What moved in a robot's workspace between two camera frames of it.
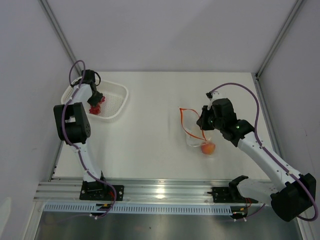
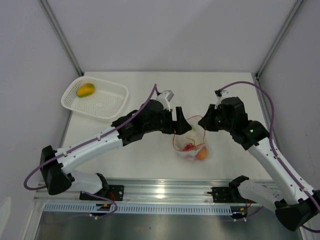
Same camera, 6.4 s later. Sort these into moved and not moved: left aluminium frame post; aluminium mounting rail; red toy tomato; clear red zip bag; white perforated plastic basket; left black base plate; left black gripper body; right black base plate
Moved: red toy tomato; left black gripper body; clear red zip bag
Not moved: white perforated plastic basket; right black base plate; left aluminium frame post; aluminium mounting rail; left black base plate
